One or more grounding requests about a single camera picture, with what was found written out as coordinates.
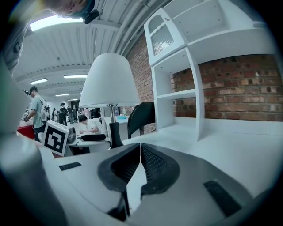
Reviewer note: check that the person's grey sweatshirt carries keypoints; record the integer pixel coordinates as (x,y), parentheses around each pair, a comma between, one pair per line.
(15,44)

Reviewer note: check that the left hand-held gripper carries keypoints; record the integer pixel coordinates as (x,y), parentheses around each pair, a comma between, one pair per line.
(55,138)

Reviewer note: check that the white lamp shade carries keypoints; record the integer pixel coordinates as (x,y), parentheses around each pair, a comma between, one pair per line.
(108,83)

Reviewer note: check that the white desk with hutch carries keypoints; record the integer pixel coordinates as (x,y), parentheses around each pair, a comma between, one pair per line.
(221,150)

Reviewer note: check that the white ribbed glass cabinet door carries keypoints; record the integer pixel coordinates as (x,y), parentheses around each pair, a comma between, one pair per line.
(162,39)

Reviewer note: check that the red box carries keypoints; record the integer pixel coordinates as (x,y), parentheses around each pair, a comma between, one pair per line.
(26,132)

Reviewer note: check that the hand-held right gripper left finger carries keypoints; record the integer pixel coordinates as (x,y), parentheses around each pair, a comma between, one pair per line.
(106,174)

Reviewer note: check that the long ceiling light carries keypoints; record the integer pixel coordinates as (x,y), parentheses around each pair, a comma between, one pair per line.
(38,81)
(55,22)
(75,76)

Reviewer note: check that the black chair back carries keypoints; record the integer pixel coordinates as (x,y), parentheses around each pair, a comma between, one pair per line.
(141,117)

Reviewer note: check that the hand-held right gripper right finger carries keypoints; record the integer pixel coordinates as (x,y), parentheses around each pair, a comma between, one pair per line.
(170,174)

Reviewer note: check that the person's head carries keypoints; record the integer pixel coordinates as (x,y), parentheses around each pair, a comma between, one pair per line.
(70,6)

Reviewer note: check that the black head camera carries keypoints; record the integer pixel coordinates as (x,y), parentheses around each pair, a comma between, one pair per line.
(91,16)

